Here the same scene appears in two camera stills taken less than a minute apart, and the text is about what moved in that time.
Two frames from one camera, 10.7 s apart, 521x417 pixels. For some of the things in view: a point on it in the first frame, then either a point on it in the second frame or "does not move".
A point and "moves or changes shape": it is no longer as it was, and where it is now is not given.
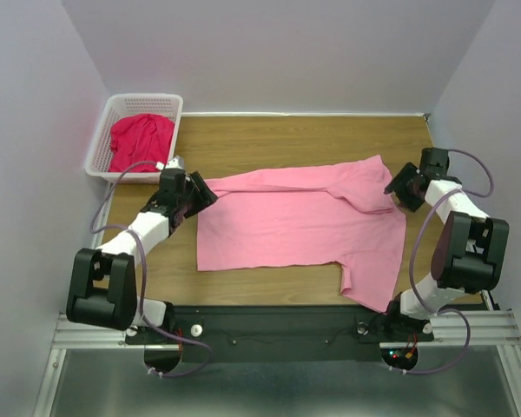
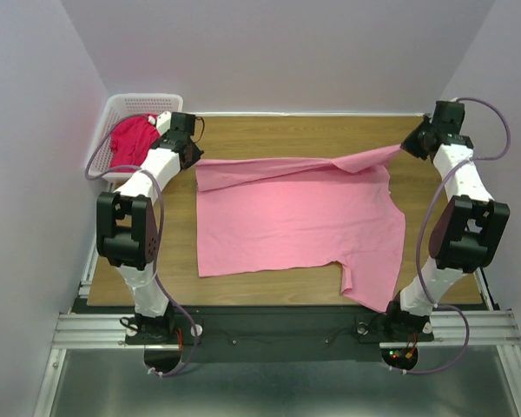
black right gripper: [397, 186] → [410, 143]
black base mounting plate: [279, 334] does not move
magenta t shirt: [140, 142] does not move
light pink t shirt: [341, 214] moves or changes shape
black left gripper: [204, 196] → [195, 156]
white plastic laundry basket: [169, 106] does not move
